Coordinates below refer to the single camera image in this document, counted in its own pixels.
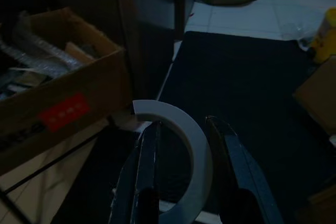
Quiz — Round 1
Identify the plain brown cardboard box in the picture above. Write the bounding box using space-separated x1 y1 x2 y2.
293 56 336 136

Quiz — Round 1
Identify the thin black cable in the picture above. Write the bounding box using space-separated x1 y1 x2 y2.
0 132 112 194

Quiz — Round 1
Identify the brown cardboard box red label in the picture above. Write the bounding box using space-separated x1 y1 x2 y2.
0 7 132 177

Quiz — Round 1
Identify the yellow plastic bottle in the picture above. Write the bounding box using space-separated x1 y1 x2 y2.
311 7 336 64

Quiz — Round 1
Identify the clear plastic bag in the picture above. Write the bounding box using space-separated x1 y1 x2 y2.
281 16 324 52

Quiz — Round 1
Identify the black floor mat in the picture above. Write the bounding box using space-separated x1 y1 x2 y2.
60 31 336 224

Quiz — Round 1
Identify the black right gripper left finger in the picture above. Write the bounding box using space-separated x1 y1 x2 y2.
108 121 162 224

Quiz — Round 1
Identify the white curved foam piece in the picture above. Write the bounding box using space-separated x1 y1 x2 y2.
131 99 212 222

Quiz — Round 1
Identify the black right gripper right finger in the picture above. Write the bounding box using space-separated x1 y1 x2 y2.
205 115 285 224

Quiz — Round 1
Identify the clear bubble wrap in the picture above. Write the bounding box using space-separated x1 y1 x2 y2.
9 11 86 74

